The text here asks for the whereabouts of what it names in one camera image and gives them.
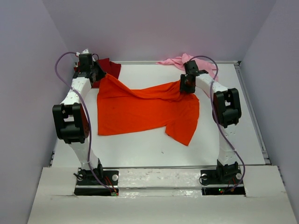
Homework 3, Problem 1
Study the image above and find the dark red folded t-shirt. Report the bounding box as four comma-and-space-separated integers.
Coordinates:
73, 58, 122, 89

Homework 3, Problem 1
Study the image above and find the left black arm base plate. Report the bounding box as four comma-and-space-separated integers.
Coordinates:
73, 168, 119, 196

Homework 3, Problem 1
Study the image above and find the pink t-shirt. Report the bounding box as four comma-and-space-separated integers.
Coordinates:
157, 53, 217, 77

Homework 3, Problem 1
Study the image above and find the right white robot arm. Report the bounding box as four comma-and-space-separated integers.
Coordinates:
180, 58, 242, 186

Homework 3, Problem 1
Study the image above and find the orange t-shirt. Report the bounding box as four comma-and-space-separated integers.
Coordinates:
97, 74, 200, 146

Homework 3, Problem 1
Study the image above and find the aluminium table edge rail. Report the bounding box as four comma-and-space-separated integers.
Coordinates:
234, 61, 272, 165

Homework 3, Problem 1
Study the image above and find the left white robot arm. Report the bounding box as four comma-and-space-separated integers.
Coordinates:
52, 49, 106, 184

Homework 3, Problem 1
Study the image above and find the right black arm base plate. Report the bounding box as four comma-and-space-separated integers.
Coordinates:
199, 169, 246, 196

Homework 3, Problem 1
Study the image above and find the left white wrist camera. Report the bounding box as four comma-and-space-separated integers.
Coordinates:
76, 49, 90, 56

